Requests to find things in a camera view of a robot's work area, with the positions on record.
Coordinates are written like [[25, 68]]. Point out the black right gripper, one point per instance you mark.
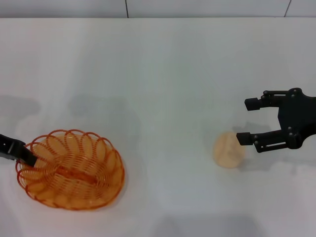
[[296, 116]]

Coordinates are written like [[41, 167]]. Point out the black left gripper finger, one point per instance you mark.
[[24, 154]]

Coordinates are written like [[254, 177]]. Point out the pale beige bun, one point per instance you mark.
[[227, 153]]

